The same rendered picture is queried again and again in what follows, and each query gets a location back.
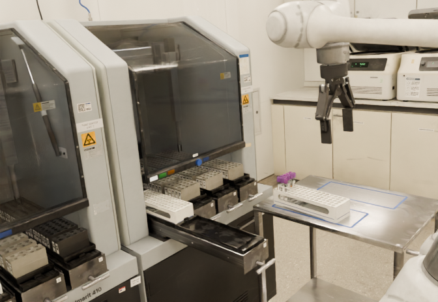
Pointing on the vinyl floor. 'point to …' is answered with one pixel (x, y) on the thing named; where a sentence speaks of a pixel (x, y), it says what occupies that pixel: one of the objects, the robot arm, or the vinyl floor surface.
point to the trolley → (354, 229)
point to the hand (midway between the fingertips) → (337, 133)
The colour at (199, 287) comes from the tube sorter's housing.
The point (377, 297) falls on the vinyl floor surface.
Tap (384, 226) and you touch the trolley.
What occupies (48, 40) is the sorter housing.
